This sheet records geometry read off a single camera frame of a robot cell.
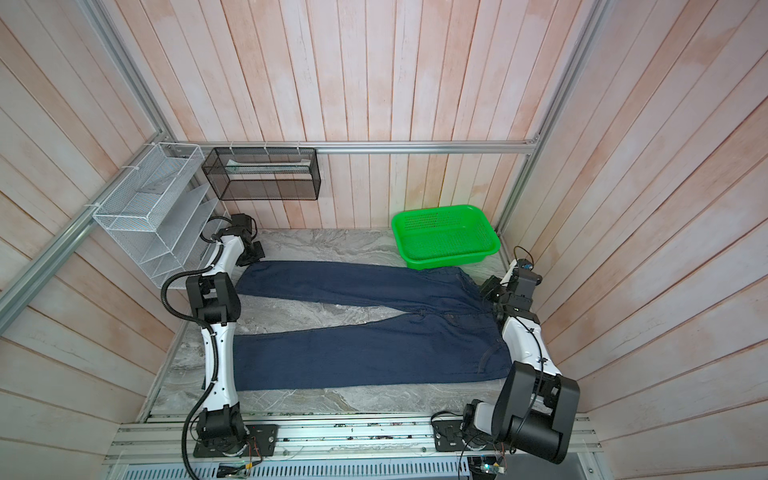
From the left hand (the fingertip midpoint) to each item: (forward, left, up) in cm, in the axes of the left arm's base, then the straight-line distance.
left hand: (255, 260), depth 110 cm
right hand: (-18, -80, +14) cm, 83 cm away
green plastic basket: (+12, -73, 0) cm, 74 cm away
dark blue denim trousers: (-32, -70, 0) cm, 77 cm away
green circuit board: (-64, -73, 0) cm, 97 cm away
